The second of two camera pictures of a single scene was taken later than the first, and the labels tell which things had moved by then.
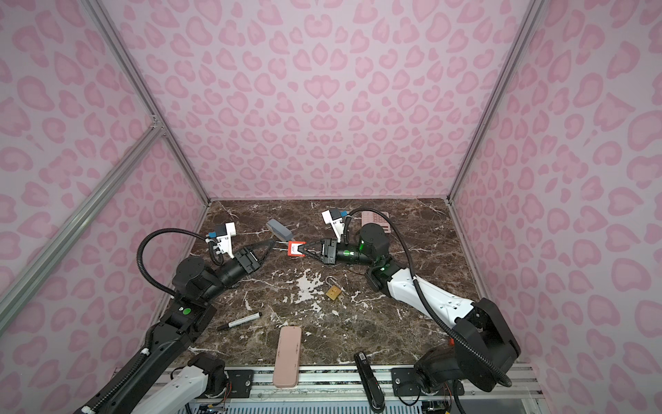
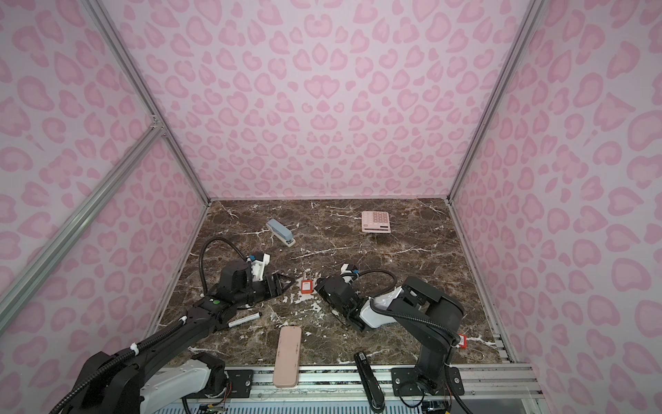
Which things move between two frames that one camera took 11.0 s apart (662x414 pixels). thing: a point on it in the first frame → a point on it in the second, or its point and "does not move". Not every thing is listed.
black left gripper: [250, 259] → [277, 291]
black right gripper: [328, 253] → [322, 289]
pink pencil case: [287, 357] does not move
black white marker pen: [240, 322] does not move
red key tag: [292, 248] → [307, 286]
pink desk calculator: [370, 216] does not move
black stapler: [374, 389] does not move
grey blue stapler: [279, 230] does not move
